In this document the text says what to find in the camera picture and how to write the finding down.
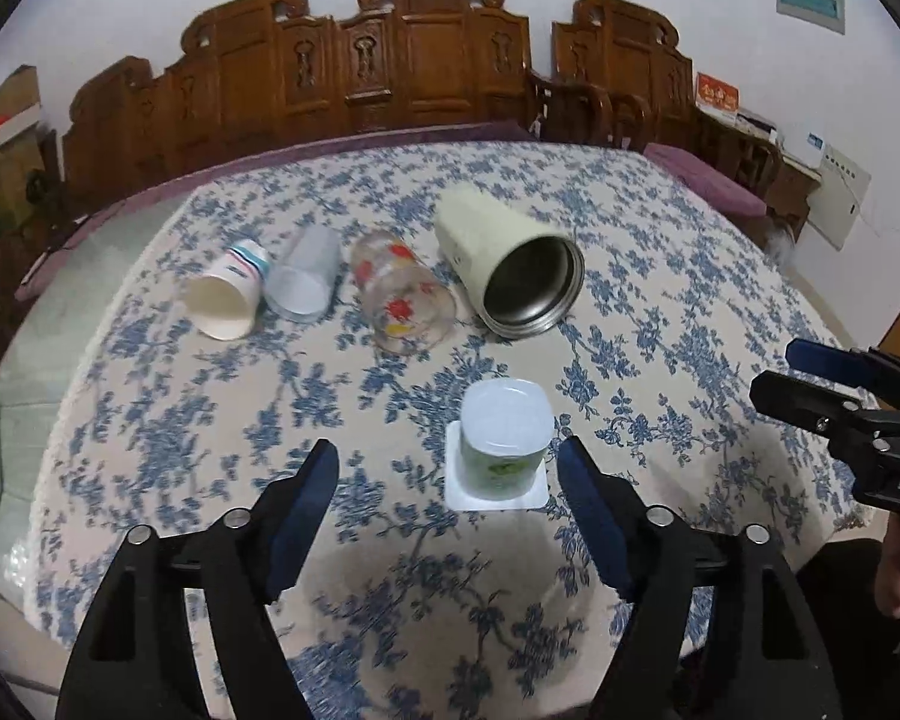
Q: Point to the cream steel thermos cup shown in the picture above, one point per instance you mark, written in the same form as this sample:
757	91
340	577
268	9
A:
495	240

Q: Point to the translucent plastic cup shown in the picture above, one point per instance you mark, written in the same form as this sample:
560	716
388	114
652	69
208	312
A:
307	270

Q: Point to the wooden side table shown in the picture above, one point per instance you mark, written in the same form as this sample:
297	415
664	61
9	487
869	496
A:
791	184

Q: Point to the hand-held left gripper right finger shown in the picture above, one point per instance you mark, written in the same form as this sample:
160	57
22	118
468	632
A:
591	517

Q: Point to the carved wooden sofa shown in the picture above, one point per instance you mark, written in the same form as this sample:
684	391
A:
270	90

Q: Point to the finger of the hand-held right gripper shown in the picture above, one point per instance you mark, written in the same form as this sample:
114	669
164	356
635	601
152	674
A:
795	394
832	361

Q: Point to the red flower glass cup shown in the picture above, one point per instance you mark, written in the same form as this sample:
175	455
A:
397	292

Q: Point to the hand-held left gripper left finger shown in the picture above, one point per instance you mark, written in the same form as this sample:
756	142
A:
300	510

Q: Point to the blue floral tablecloth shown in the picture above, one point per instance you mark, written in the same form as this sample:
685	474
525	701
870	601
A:
667	300

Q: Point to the brown cardboard box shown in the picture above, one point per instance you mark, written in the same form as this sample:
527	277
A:
4	180

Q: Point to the wall electrical panel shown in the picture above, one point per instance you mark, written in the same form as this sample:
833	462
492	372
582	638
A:
811	1

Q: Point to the white red cardboard box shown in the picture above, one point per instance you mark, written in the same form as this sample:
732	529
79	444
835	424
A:
7	109

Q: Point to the striped white paper cup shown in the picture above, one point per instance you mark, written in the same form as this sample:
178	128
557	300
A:
229	292

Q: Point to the purple armchair cushion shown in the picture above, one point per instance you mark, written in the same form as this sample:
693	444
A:
709	180

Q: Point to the white wall box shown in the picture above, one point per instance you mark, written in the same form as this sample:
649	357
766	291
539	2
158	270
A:
840	195

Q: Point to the white green-label yogurt cup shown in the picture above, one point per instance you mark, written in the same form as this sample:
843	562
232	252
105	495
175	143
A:
504	442

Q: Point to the carved wooden armchair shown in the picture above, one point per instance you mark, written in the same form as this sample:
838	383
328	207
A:
630	82

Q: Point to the red desk calendar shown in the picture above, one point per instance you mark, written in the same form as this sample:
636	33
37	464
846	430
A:
718	94

